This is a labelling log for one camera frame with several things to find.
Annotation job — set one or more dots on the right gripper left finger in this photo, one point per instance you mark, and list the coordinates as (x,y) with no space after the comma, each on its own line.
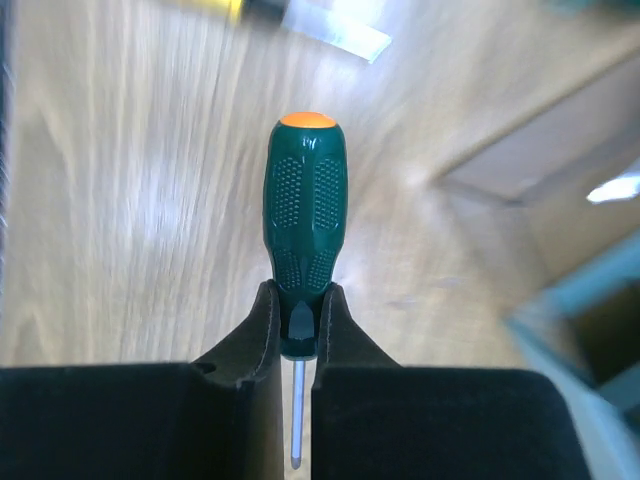
(218,417)

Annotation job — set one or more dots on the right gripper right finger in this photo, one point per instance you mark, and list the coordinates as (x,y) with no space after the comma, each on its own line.
(373,418)

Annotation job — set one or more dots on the green long screwdriver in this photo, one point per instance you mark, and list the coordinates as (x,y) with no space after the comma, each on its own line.
(305,200)

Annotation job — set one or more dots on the clear drawer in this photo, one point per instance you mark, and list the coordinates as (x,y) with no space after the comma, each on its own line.
(603,113)

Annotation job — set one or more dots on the yellow screwdriver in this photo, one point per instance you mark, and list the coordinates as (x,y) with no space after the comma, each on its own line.
(308,19)

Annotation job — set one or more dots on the teal drawer cabinet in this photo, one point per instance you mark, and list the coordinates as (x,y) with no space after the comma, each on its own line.
(581,330)

